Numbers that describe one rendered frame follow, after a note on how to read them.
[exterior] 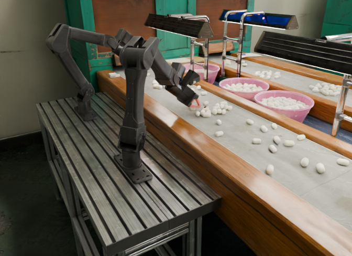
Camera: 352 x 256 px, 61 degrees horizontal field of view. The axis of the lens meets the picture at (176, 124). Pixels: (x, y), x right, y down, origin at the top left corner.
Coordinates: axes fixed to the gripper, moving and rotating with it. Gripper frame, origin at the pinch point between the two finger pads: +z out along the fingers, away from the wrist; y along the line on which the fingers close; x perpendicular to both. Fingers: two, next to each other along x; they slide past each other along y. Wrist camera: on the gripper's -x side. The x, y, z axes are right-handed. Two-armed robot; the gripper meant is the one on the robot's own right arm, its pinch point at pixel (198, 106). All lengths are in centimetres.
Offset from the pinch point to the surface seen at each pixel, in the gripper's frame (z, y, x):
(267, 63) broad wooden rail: 65, 45, -56
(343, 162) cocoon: 10, -63, -8
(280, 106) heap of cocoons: 27.5, -16.2, -21.3
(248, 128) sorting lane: 5.6, -27.1, -2.4
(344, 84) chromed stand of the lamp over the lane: 6, -51, -31
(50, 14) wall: -49, 161, 0
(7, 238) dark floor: -23, 47, 119
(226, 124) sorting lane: 1.8, -19.7, 0.8
